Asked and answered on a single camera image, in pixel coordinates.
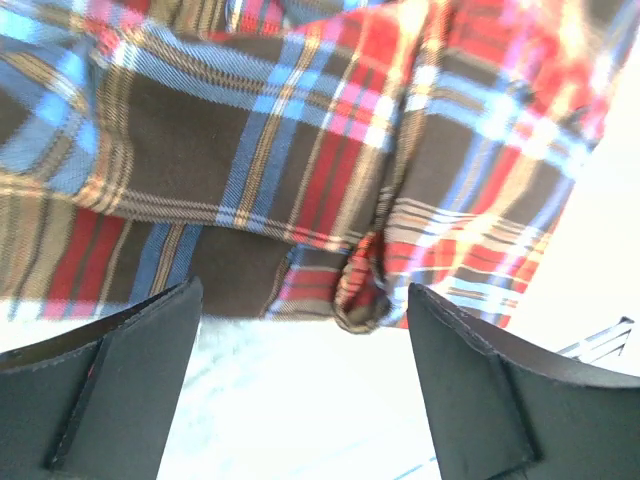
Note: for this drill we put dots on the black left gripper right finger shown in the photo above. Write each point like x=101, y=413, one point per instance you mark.
x=500, y=407

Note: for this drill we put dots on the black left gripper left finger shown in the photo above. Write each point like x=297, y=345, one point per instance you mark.
x=98, y=401

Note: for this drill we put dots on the red brown plaid shirt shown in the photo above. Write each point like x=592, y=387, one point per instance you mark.
x=303, y=159

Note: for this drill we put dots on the aluminium mounting rail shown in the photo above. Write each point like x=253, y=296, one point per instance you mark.
x=605, y=343

